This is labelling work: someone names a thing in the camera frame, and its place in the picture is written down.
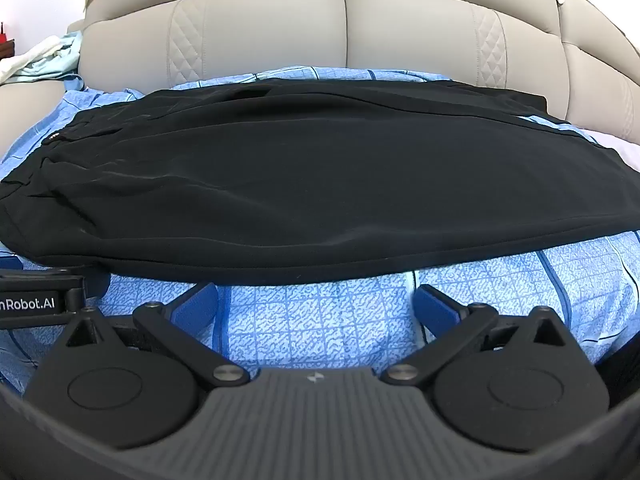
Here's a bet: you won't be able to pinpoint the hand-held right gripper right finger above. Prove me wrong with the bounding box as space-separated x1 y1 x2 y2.
381 284 582 389

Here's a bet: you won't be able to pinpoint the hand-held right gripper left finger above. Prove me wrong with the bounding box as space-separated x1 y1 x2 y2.
54 282 251 389

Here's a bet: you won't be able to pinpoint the black pants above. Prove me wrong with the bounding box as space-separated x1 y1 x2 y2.
0 80 640 287

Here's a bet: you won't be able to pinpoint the blue checked bed sheet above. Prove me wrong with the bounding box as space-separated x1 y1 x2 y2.
0 65 640 396

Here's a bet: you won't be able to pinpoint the white cloth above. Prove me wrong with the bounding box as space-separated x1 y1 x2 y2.
0 35 65 84

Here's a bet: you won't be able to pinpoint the light blue cloth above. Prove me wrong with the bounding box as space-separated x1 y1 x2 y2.
9 30 84 81

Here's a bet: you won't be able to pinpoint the lavender sheet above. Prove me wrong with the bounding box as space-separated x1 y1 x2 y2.
582 129 640 175

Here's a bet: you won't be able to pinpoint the beige leather sofa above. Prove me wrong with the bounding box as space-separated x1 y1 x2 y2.
0 0 640 171

